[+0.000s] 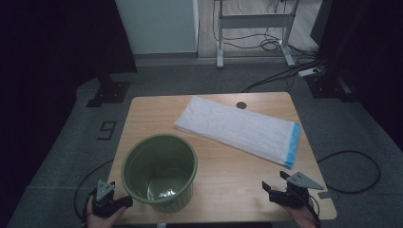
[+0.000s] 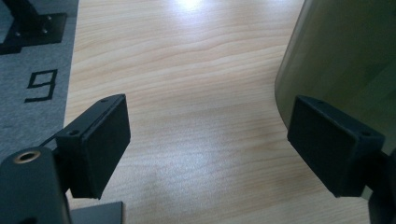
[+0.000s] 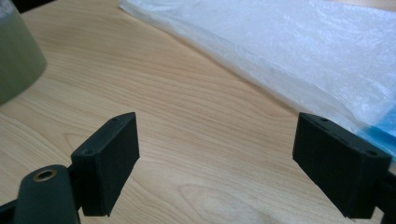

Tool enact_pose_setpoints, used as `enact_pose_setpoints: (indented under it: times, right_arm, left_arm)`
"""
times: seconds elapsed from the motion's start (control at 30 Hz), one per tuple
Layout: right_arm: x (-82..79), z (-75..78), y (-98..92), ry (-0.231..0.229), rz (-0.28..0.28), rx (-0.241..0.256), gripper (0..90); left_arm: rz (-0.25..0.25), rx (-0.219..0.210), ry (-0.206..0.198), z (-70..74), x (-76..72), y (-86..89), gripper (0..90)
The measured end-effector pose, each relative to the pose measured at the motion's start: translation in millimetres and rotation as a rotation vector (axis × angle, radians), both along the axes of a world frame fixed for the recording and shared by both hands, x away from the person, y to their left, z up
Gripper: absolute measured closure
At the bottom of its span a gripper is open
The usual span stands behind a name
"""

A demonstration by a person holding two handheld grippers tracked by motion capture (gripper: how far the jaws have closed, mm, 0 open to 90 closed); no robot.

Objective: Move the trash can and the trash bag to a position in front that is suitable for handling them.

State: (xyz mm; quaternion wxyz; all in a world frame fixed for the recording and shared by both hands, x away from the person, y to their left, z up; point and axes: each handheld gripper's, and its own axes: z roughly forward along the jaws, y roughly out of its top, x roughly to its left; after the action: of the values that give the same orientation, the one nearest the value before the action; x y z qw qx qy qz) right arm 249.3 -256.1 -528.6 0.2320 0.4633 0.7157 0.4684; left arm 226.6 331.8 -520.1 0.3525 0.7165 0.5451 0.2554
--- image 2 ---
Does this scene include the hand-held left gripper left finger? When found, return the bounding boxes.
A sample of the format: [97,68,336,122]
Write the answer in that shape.
[55,93,132,200]

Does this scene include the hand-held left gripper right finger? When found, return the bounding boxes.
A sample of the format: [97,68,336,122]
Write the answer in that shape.
[287,94,387,199]

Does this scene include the green plastic bucket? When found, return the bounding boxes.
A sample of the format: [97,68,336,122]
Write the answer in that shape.
[274,0,396,157]

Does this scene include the black stand base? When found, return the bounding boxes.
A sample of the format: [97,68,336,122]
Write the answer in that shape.
[0,0,68,56]

